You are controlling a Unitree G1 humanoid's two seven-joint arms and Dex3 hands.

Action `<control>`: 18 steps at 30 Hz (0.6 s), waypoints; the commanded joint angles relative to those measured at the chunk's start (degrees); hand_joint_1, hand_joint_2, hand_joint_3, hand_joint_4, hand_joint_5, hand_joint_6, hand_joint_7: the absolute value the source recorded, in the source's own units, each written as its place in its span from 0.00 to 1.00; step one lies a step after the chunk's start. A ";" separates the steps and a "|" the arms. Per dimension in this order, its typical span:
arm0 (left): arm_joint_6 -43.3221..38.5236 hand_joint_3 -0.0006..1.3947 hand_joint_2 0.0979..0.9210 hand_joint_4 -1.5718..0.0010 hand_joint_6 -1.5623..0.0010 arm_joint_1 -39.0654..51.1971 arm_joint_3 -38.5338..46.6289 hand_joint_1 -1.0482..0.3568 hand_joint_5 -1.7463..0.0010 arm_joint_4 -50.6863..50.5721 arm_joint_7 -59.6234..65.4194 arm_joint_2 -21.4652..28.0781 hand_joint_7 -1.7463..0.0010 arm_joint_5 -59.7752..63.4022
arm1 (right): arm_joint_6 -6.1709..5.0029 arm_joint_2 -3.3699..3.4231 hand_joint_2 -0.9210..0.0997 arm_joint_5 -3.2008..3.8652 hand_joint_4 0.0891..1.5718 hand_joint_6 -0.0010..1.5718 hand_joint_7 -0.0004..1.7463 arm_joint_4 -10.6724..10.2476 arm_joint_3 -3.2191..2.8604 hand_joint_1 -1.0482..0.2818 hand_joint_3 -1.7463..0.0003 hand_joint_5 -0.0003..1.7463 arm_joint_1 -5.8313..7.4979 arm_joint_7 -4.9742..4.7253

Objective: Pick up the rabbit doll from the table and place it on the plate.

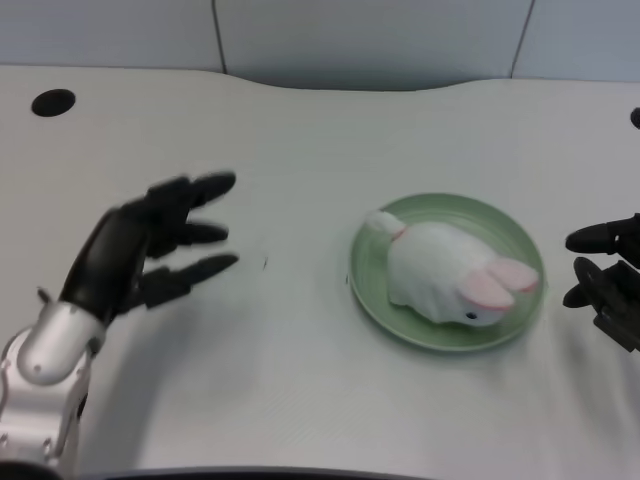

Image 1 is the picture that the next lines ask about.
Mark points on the black round table grommet hole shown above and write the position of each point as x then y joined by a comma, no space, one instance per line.
53,103

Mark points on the green round plate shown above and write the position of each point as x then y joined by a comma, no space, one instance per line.
370,280

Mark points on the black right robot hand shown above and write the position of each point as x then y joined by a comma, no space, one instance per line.
620,295

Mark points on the white plush rabbit doll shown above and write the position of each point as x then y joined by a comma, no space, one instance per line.
435,265

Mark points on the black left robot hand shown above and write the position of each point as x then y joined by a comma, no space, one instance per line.
110,255

